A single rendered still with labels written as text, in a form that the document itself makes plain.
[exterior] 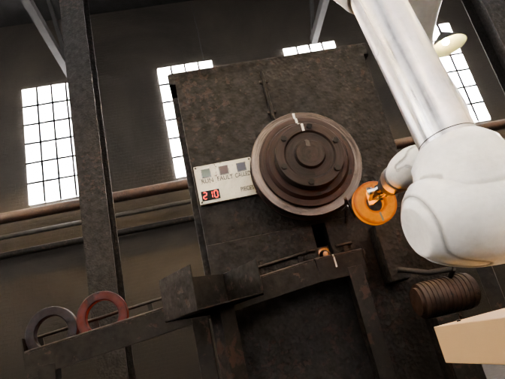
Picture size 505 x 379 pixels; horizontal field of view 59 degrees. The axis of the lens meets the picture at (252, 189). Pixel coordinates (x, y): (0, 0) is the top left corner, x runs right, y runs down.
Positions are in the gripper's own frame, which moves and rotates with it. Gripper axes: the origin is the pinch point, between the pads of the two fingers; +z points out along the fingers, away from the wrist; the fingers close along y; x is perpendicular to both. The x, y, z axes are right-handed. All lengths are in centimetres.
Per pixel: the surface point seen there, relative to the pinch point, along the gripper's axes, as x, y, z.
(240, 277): -17, -52, 8
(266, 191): 16.6, -33.1, 23.9
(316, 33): 487, 234, 623
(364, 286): -28.7, -5.3, 20.9
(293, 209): 6.9, -24.1, 23.4
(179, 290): -18, -71, -9
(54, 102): 443, -300, 651
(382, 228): -8.1, 8.8, 21.9
